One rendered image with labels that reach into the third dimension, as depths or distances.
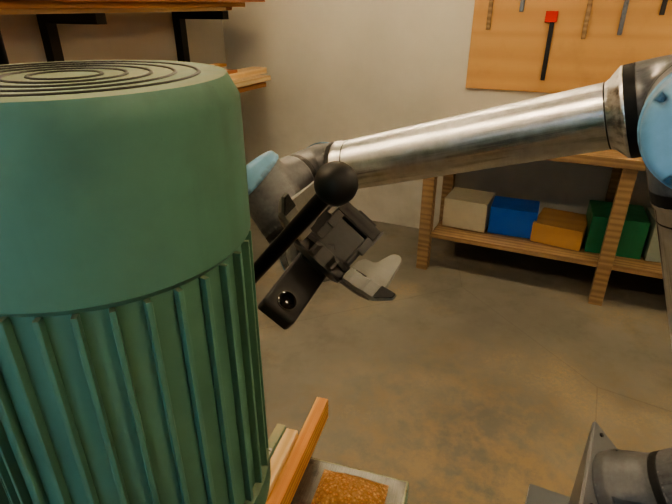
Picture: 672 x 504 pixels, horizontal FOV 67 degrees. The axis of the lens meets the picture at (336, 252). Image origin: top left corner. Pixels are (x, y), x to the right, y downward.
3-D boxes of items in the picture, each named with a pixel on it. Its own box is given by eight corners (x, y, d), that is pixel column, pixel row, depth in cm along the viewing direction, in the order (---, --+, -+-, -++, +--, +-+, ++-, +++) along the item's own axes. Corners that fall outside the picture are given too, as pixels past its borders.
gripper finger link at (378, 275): (422, 261, 52) (367, 233, 59) (385, 304, 51) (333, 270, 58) (433, 278, 54) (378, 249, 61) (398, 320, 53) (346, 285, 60)
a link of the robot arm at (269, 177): (258, 168, 89) (298, 226, 90) (213, 186, 80) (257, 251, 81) (290, 138, 83) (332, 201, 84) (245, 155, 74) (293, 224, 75)
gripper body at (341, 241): (340, 189, 59) (325, 205, 71) (291, 243, 58) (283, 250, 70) (387, 234, 60) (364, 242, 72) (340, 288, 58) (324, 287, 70)
